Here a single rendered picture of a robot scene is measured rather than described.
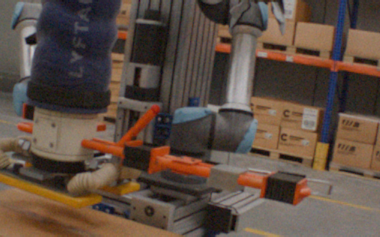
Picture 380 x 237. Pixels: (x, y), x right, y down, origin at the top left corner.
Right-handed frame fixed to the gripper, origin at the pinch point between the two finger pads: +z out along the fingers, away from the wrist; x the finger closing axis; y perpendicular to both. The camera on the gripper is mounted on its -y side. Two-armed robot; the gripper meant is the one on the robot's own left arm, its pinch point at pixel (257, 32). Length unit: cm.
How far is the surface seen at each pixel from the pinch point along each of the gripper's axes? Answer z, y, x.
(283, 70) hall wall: 20, -808, -247
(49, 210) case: 58, 21, -47
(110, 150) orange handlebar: 34, 30, -22
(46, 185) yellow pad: 44, 39, -33
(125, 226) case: 58, 13, -25
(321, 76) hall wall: 18, -808, -177
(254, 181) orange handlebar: 33.3, 28.3, 15.0
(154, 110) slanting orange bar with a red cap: 22.3, 27.4, -12.5
